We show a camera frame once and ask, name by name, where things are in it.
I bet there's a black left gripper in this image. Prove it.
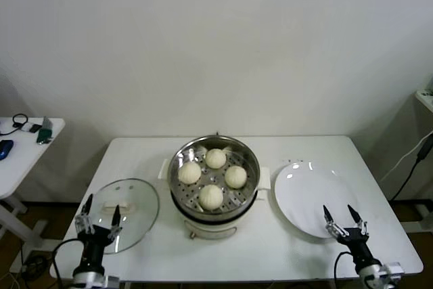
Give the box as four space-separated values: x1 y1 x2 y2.
74 194 123 269

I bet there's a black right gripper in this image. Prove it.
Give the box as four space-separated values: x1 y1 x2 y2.
322 204 382 268

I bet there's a round glass pot lid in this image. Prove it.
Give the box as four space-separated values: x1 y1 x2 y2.
78 177 160 255

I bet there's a white steamed baozi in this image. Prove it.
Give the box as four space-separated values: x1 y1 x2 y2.
178 162 202 184
198 184 224 211
224 165 248 189
205 148 227 170

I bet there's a stainless steel steamer basket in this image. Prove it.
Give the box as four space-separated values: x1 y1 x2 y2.
158 135 271 217

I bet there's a white round plate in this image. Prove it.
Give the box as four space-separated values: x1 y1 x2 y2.
273 161 359 239

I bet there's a white table foot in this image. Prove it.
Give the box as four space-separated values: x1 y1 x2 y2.
18 218 64 263
404 200 433 234

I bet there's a white side table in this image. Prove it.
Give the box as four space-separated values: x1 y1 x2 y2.
0 117 66 232

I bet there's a green and grey tool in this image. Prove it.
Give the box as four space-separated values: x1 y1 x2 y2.
36 116 55 145

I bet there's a cream electric cooker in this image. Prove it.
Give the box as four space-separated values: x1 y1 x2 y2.
170 187 268 240

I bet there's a blue object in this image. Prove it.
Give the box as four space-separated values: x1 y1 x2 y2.
0 139 14 160

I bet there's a white shelf board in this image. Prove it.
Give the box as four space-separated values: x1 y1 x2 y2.
415 88 433 112

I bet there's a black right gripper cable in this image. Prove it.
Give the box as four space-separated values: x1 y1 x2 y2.
333 251 356 289

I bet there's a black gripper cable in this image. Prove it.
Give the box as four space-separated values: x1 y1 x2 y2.
333 251 356 289
52 238 85 289

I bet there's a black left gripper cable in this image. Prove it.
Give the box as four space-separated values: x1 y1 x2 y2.
52 238 85 289

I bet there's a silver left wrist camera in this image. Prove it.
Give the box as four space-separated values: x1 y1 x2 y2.
103 275 121 289

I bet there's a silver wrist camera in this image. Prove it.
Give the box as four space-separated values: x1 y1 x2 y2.
378 261 405 286
103 275 121 289

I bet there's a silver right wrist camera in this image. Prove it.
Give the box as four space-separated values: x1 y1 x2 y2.
378 261 405 286

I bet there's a floor cable bundle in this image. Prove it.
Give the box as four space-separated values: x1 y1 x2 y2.
9 251 57 283

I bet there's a white wall cable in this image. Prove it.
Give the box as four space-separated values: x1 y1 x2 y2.
380 131 433 181

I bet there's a black looped cable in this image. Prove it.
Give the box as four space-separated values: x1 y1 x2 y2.
0 113 30 135

